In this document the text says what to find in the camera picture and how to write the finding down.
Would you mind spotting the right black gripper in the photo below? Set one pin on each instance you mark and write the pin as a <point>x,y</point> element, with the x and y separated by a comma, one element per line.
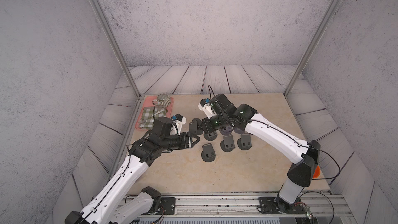
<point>208,128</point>

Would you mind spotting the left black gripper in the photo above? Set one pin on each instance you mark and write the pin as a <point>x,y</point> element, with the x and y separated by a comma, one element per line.
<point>187,144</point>

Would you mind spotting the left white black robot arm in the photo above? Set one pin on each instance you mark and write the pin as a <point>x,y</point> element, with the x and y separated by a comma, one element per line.
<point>164,137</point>

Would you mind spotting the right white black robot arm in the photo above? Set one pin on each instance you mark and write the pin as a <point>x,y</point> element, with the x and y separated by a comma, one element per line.
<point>304,156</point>

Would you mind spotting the striped ceramic cup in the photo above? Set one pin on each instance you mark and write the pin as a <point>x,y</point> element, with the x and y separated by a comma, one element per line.
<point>162,100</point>

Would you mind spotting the green checkered cloth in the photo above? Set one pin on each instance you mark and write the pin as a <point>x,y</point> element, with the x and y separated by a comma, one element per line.
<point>149,115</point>

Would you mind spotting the pink plastic tray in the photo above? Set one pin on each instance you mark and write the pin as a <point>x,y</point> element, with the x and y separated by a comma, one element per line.
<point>147,104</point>

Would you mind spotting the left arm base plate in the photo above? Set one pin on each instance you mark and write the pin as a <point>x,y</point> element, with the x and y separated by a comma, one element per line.
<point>166,207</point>

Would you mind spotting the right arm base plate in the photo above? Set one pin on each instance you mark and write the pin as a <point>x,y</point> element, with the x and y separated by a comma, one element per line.
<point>275,205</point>

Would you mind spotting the aluminium rail frame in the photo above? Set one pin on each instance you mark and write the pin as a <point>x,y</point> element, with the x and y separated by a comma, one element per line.
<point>321,208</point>

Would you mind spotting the right metal corner post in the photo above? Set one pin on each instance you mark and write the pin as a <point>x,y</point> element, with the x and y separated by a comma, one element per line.
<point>322,26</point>

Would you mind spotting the metal corner post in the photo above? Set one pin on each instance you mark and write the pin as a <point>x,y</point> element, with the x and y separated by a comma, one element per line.
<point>114,44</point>
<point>322,26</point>

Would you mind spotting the left metal corner post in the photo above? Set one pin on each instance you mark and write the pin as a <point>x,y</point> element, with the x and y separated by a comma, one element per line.
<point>114,44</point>

